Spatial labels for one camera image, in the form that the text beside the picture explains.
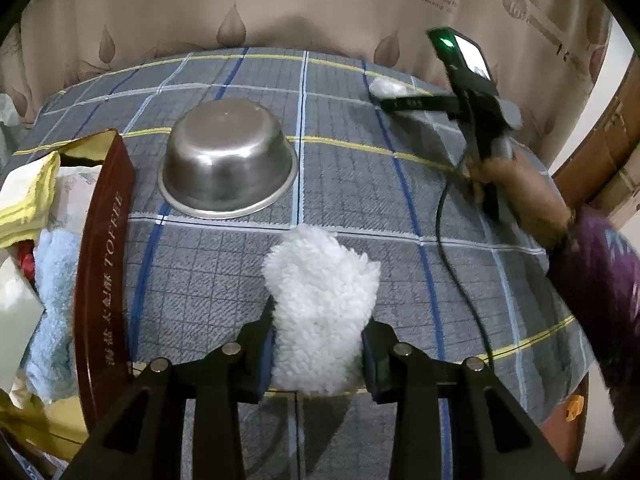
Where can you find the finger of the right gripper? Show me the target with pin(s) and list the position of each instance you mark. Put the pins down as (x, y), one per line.
(441, 104)

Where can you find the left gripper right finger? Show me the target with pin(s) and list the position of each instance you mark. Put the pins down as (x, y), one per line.
(461, 408)

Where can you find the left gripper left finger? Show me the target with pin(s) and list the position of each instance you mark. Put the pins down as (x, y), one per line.
(141, 436)

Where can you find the white fluffy slipper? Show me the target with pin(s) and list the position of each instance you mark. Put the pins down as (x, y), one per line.
(324, 294)
(384, 88)

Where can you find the light blue towel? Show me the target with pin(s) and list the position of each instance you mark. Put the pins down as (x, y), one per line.
(49, 361)

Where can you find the white foam block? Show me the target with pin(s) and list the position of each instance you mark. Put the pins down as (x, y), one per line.
(20, 313)

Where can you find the yellow white cloth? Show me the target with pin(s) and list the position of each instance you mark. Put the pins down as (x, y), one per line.
(26, 198)

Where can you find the red white baby garment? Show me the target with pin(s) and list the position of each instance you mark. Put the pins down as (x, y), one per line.
(26, 260)

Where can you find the white floral wipes pack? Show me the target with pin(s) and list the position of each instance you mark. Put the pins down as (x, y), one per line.
(73, 191)

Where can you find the purple sleeve forearm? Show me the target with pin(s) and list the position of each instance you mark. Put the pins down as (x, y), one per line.
(596, 273)

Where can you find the person's right hand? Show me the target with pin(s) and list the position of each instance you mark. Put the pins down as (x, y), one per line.
(540, 210)

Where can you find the beige leaf print curtain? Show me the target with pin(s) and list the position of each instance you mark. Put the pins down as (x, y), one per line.
(544, 55)

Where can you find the wooden door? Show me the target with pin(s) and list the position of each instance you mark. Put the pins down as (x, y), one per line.
(603, 172)

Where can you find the red gold tin box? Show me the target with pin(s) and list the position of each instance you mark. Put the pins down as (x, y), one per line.
(103, 363)

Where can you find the blue plaid tablecloth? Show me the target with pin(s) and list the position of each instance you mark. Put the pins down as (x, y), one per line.
(453, 283)

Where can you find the stainless steel bowl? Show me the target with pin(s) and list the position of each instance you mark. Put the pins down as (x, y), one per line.
(226, 159)

